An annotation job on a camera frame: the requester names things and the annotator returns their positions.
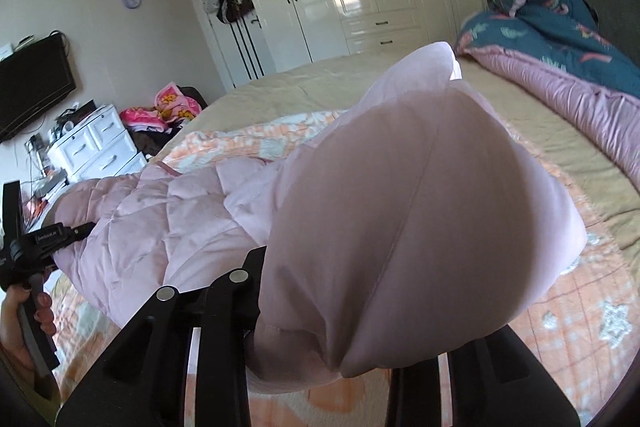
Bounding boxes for pink quilted jacket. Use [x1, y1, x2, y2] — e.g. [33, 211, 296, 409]
[47, 42, 587, 393]

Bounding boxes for green sleeve left forearm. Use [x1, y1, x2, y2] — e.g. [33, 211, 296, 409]
[6, 358, 62, 426]

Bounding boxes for pink yellow clothes pile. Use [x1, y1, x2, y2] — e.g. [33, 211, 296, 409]
[119, 82, 203, 133]

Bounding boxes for white bedroom door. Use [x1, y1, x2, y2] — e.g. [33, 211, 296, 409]
[192, 0, 277, 91]

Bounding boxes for person's left hand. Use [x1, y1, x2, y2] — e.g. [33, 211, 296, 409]
[1, 272, 56, 376]

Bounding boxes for white drawer cabinet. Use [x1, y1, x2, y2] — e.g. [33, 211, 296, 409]
[48, 104, 146, 183]

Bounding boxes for bed with beige sheet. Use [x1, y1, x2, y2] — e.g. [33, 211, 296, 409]
[154, 51, 639, 265]

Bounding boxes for blue pink floral duvet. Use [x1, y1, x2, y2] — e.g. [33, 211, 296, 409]
[454, 0, 639, 184]

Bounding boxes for black wall television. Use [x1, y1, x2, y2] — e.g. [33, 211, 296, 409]
[0, 31, 76, 142]

